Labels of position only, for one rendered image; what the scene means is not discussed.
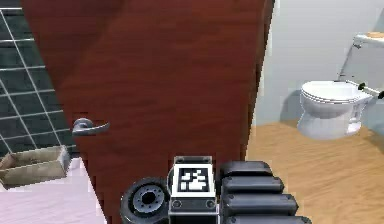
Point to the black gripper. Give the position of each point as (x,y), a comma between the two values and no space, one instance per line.
(146,200)

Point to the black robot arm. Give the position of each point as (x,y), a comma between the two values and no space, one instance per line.
(246,196)

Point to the red-brown wooden room door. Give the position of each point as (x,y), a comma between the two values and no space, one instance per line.
(160,80)

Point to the white toilet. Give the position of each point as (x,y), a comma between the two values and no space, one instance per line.
(330,106)

